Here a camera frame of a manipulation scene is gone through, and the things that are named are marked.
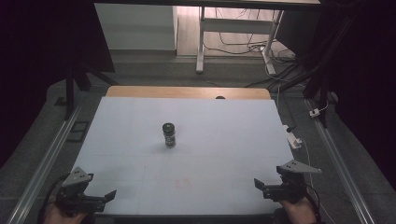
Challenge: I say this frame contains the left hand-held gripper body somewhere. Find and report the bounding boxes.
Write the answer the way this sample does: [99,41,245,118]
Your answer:
[55,166,106,217]

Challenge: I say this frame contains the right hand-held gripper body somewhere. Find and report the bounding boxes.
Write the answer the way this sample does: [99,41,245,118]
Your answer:
[262,160,323,205]

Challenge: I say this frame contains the person's right hand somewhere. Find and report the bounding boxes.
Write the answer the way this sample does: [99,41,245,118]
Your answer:
[277,196,318,224]

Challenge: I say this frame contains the person's left hand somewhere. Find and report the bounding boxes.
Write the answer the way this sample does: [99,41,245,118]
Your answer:
[42,199,89,224]

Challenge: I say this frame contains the white power strip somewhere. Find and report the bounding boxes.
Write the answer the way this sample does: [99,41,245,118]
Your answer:
[281,123,304,150]

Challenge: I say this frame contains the white table cover sheet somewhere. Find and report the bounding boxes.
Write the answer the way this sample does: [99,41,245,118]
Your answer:
[72,95,295,217]

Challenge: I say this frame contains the dark spice jar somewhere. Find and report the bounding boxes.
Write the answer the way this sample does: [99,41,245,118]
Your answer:
[162,121,177,149]

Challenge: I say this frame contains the black tripod stand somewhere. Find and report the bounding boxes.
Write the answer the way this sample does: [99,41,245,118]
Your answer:
[267,18,356,129]
[64,60,120,121]

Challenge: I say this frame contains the wooden table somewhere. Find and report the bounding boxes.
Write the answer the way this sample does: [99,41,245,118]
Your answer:
[105,85,273,101]

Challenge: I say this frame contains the black curtain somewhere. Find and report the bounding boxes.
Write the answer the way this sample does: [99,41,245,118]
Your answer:
[275,0,396,192]
[0,0,116,171]

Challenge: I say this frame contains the white cabinet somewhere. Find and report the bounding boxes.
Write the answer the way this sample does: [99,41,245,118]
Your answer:
[93,3,178,51]

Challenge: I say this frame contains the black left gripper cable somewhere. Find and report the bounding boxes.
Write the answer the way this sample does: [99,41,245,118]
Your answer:
[36,174,71,224]

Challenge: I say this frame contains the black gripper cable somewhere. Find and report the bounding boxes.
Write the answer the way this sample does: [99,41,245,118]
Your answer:
[36,174,71,224]
[303,181,322,223]

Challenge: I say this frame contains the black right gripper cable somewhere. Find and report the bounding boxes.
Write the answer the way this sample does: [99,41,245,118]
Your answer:
[303,181,322,223]

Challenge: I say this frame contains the white power cable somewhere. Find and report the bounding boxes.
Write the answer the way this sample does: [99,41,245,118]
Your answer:
[299,138,337,224]

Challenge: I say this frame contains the aluminium floor rail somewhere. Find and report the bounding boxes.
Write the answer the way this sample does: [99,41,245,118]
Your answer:
[6,101,85,224]
[303,97,376,224]

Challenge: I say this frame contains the black rectangular floor frame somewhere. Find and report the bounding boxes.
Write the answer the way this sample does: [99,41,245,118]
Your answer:
[65,120,91,144]

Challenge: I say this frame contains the black floor cable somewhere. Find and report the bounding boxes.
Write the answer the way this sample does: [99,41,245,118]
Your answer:
[204,7,300,90]

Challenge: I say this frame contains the white desk frame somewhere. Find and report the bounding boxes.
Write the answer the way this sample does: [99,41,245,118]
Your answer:
[195,6,285,76]

